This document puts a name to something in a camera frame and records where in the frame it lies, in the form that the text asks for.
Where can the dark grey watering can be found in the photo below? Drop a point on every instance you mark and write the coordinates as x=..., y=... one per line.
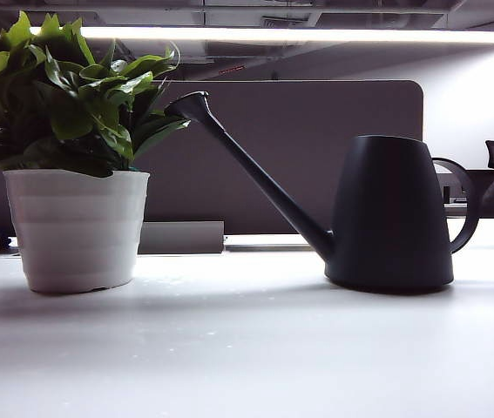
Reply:
x=386, y=209

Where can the white ribbed plant pot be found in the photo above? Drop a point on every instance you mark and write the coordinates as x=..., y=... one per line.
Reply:
x=76, y=231

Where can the green leafy plant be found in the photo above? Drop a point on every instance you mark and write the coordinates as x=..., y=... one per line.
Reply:
x=76, y=109

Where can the brown-grey desk partition panel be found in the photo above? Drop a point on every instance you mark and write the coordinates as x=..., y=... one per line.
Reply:
x=307, y=130

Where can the red lit ceiling sign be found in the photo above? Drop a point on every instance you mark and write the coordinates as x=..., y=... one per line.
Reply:
x=232, y=69

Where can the long bright ceiling light strip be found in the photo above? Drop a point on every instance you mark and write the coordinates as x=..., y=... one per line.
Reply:
x=272, y=34

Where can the grey partition foot bracket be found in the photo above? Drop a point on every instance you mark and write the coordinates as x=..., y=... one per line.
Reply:
x=181, y=237

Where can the dark upright post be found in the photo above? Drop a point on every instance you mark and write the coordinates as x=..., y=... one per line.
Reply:
x=3, y=209

